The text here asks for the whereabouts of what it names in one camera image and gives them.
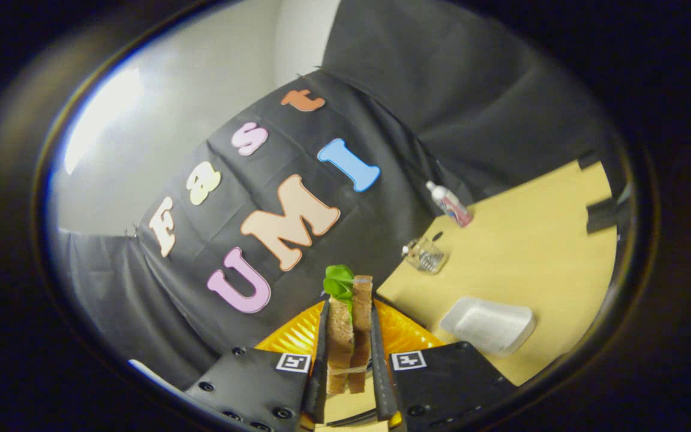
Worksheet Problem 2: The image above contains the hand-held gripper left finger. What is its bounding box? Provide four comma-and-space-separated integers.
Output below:
184, 300, 329, 432

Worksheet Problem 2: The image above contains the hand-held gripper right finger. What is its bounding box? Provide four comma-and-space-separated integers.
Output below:
371, 299, 517, 432

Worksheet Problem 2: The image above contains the sandwich with lettuce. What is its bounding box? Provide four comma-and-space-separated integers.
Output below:
322, 265, 375, 395

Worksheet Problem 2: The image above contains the white rectangular tray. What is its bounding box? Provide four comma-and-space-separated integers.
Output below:
438, 296, 536, 357

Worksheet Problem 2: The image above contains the silver pink spray bottle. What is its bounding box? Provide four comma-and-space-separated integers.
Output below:
425, 181, 474, 228

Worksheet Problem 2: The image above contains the black backdrop cloth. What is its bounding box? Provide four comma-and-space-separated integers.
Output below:
58, 0, 616, 391

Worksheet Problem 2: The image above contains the small wire basket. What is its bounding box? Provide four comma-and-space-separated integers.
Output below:
402, 237, 449, 275

